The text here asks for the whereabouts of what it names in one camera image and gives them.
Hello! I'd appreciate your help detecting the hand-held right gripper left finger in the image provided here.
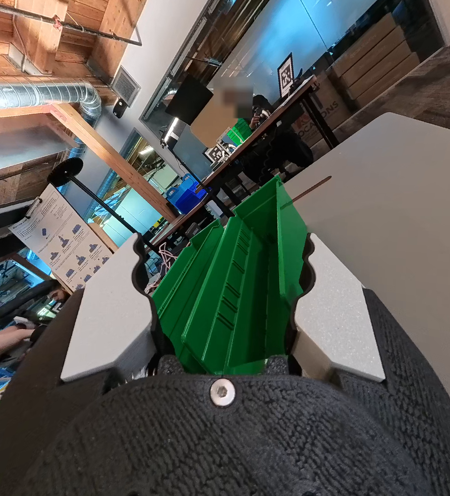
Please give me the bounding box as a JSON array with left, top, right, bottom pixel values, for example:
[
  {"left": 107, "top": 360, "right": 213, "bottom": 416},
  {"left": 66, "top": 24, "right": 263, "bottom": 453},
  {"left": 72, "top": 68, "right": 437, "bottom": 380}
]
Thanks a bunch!
[{"left": 60, "top": 232, "right": 163, "bottom": 384}]

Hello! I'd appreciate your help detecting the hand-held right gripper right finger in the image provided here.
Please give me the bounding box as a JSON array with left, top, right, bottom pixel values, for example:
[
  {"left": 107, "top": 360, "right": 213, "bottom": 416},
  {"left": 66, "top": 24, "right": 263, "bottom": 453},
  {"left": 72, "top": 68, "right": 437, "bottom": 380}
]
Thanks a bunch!
[{"left": 287, "top": 234, "right": 386, "bottom": 384}]

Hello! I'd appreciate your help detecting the green plastic bin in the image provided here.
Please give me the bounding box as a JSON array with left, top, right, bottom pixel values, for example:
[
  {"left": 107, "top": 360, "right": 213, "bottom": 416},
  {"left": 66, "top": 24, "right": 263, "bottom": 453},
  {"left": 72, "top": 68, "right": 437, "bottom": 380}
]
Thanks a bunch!
[
  {"left": 181, "top": 175, "right": 309, "bottom": 376},
  {"left": 227, "top": 118, "right": 255, "bottom": 145},
  {"left": 151, "top": 220, "right": 225, "bottom": 376}
]

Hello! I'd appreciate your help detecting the white framed monitor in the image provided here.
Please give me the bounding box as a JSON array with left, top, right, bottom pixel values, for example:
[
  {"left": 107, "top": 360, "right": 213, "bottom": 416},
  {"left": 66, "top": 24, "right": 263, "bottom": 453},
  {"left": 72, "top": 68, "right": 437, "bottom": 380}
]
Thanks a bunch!
[{"left": 0, "top": 198, "right": 36, "bottom": 265}]

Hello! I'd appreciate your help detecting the printed instruction sheet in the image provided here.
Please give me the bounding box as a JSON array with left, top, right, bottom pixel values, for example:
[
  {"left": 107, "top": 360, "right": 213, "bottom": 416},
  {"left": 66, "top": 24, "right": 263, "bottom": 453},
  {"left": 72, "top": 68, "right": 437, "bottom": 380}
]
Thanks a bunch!
[{"left": 10, "top": 185, "right": 113, "bottom": 292}]

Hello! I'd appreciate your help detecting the wooden backing board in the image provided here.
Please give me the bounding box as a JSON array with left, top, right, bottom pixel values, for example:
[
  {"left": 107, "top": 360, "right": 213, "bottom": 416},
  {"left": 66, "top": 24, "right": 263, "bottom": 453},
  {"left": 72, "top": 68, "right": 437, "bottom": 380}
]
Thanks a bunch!
[{"left": 89, "top": 223, "right": 119, "bottom": 253}]

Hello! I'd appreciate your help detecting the long wooden work table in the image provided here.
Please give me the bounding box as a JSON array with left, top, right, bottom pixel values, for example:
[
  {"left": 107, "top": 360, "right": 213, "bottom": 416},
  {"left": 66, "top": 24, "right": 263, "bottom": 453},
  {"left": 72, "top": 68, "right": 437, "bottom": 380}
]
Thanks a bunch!
[{"left": 147, "top": 205, "right": 211, "bottom": 249}]

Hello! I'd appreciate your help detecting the black tripod stand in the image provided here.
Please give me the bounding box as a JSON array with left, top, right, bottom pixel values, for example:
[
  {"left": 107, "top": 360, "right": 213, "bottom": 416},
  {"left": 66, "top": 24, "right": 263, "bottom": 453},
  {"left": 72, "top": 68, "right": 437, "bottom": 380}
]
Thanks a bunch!
[{"left": 48, "top": 157, "right": 150, "bottom": 249}]

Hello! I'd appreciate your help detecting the studio light on stand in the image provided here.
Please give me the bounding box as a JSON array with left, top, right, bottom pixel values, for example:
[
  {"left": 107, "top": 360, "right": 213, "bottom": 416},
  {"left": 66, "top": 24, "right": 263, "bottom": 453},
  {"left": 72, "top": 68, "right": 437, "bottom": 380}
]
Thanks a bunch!
[{"left": 160, "top": 116, "right": 235, "bottom": 218}]

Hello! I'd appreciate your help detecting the fiducial marker sign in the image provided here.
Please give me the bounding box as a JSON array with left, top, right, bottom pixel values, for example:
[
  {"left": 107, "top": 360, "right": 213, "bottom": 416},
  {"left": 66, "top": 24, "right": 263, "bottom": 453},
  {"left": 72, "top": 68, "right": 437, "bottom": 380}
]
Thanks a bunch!
[
  {"left": 277, "top": 53, "right": 296, "bottom": 99},
  {"left": 203, "top": 141, "right": 228, "bottom": 164}
]

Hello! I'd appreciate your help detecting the black photo flag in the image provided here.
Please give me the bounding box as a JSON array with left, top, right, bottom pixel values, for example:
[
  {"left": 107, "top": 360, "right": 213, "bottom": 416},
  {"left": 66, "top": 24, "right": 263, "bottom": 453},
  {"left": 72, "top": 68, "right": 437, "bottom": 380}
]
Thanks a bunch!
[{"left": 165, "top": 74, "right": 215, "bottom": 126}]

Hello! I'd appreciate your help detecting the black sprinkler pipe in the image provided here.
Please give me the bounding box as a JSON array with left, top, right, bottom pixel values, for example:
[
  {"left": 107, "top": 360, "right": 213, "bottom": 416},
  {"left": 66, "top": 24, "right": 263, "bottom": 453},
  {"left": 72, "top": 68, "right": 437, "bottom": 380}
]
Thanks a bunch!
[{"left": 0, "top": 0, "right": 144, "bottom": 48}]

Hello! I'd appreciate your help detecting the pink cable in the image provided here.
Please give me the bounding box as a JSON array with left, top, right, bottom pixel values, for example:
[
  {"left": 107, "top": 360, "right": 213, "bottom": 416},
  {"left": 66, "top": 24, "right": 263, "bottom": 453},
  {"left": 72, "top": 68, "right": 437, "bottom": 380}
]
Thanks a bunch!
[{"left": 147, "top": 242, "right": 180, "bottom": 296}]

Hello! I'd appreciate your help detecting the wooden support post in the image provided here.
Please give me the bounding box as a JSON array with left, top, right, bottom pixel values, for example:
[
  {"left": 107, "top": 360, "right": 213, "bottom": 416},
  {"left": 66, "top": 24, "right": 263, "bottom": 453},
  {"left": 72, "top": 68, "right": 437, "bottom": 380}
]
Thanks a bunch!
[{"left": 52, "top": 104, "right": 178, "bottom": 224}]

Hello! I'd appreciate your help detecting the silver air duct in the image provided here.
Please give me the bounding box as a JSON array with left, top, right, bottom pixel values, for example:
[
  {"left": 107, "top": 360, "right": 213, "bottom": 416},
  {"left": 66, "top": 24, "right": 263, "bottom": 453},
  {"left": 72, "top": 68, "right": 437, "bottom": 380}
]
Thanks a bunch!
[{"left": 0, "top": 79, "right": 102, "bottom": 121}]

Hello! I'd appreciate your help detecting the wall vent grille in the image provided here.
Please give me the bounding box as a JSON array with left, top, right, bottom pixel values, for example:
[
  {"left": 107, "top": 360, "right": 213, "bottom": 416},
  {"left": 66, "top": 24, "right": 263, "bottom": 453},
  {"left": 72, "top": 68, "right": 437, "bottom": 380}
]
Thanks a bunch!
[{"left": 112, "top": 66, "right": 142, "bottom": 108}]

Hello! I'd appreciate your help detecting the glass partition wall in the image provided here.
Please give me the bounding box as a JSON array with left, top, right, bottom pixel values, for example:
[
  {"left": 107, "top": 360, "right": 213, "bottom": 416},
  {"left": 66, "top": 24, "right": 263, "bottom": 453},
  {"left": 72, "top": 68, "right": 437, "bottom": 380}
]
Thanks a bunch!
[{"left": 140, "top": 0, "right": 447, "bottom": 133}]

